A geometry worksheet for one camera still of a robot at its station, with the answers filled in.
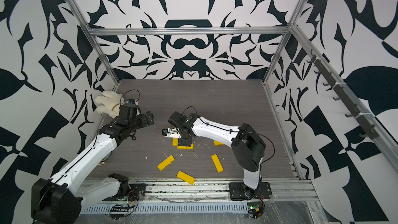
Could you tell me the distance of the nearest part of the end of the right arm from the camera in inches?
23.8

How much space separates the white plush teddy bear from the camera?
955 mm

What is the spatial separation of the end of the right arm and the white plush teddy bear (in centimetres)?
45
